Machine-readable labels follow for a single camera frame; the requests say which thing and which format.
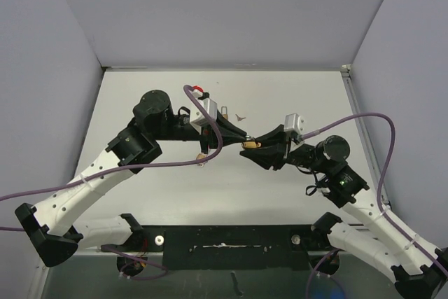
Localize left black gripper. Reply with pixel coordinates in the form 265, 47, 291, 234
157, 112, 248, 155

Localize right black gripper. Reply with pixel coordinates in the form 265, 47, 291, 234
240, 125, 330, 174

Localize long-shackle brass padlock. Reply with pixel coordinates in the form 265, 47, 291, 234
220, 106, 229, 120
195, 153, 208, 167

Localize small silver keys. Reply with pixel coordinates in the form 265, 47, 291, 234
235, 114, 246, 122

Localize wide brass padlock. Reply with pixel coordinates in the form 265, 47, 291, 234
241, 135, 262, 150

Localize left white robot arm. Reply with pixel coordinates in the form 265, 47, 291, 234
15, 87, 248, 267

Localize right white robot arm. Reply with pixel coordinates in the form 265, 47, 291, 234
240, 126, 447, 298

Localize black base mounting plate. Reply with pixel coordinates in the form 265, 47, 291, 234
116, 225, 332, 271

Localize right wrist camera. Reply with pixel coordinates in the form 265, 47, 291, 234
283, 113, 305, 137

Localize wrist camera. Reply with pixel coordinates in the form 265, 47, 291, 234
190, 98, 218, 132
283, 113, 305, 137

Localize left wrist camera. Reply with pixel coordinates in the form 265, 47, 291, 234
190, 98, 218, 132

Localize aluminium frame rail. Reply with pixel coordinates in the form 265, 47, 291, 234
341, 63, 409, 230

